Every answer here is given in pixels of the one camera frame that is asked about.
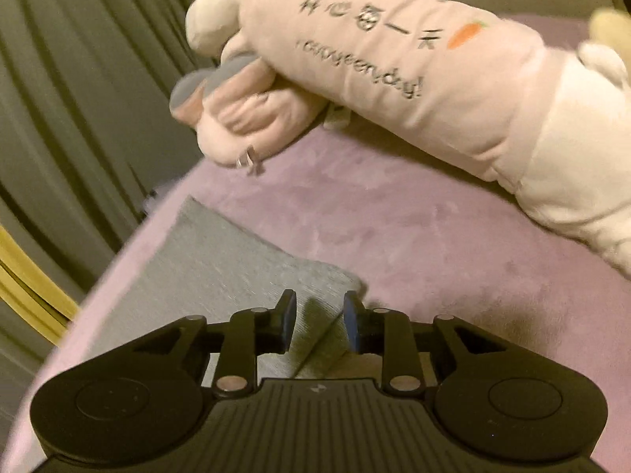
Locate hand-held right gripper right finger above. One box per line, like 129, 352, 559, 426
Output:
342, 291, 498, 399

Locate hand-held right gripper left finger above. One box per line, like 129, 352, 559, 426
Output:
131, 290, 298, 400

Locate grey pants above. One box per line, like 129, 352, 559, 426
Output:
81, 196, 368, 380

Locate purple blanket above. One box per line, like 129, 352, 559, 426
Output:
0, 10, 631, 473

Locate pink plush rabbit toy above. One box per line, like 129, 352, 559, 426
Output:
164, 0, 631, 277

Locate yellow curtain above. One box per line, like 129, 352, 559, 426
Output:
0, 224, 80, 346

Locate grey curtain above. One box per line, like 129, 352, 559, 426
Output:
0, 296, 60, 419
0, 0, 210, 306

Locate cream plush toy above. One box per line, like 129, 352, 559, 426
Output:
577, 7, 631, 90

